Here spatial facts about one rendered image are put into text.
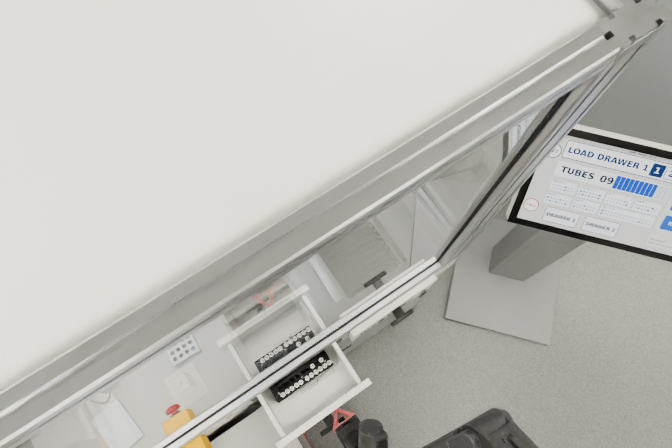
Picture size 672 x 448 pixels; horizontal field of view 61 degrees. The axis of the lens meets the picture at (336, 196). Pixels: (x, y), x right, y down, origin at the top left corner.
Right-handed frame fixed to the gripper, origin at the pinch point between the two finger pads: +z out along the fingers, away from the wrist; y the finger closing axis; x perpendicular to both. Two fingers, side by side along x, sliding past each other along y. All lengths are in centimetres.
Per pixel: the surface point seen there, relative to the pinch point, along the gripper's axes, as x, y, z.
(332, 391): -1.9, 0.3, 8.6
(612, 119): -165, -14, 61
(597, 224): -87, 9, -7
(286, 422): 12.9, 0.5, 8.9
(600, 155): -91, 30, -9
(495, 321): -78, -65, 57
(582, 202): -85, 17, -6
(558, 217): -79, 14, -2
